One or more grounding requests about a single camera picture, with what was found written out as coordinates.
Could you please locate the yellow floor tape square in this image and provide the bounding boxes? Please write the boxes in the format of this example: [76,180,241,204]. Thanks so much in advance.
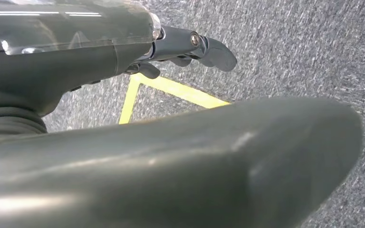
[119,74,231,125]

